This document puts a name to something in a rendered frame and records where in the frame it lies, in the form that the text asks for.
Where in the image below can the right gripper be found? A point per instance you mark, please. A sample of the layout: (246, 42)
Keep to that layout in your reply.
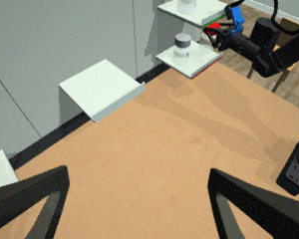
(231, 38)

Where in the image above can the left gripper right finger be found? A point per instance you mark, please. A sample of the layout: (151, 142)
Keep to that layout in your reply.
(278, 215)

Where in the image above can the white bottle with blue cap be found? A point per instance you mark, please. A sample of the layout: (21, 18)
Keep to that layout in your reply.
(186, 7)

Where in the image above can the clear glass bottle with grey cap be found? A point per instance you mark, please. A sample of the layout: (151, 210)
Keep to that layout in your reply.
(181, 49)

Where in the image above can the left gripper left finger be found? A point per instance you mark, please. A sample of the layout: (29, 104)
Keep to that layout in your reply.
(17, 197)

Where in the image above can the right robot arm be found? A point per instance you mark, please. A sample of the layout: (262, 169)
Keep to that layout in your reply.
(264, 36)

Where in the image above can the grey wall panel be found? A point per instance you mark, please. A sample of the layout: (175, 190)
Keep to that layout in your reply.
(46, 42)

